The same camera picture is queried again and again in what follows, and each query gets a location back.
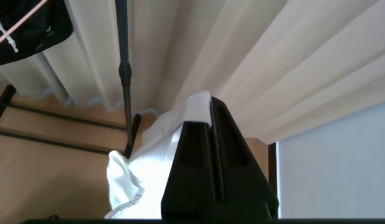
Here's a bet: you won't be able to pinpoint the beige curtain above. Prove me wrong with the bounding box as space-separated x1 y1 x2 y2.
0 51 72 105
63 0 385 146

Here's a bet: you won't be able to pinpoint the white garment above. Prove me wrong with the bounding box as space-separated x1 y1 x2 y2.
104 90 212 220

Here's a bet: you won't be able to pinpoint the pink clothes hanger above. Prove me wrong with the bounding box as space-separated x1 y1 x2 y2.
0 0 49 49

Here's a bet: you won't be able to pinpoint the black clothes rack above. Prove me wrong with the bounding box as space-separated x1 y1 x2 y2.
0 0 142 159

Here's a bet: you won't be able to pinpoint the black shorts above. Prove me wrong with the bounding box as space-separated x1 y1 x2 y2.
0 0 74 66

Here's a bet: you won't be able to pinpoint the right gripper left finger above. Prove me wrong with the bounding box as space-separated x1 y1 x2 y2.
160 121 217 220

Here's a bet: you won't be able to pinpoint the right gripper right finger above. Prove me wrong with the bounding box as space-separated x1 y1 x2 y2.
210 96 279 220

